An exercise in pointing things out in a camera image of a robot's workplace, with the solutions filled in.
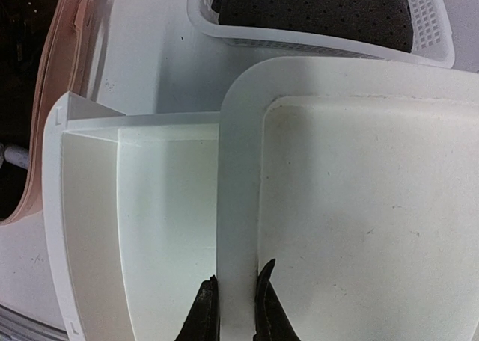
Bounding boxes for dark grey dotted garment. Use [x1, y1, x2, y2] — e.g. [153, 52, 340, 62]
[211, 0, 414, 52]

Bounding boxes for beige hard-shell suitcase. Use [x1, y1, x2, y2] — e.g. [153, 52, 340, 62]
[1, 0, 94, 225]

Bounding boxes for white perforated plastic basket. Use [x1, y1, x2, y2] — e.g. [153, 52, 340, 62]
[186, 0, 455, 68]

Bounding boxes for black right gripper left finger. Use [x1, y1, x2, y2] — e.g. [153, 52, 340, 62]
[177, 275, 220, 341]

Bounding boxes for grey cylindrical tube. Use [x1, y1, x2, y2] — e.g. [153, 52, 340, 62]
[0, 144, 30, 170]

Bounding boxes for white plastic storage bin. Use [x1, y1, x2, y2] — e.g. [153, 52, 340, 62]
[216, 57, 478, 340]

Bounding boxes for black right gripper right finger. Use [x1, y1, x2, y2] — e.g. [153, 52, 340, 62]
[254, 259, 299, 341]

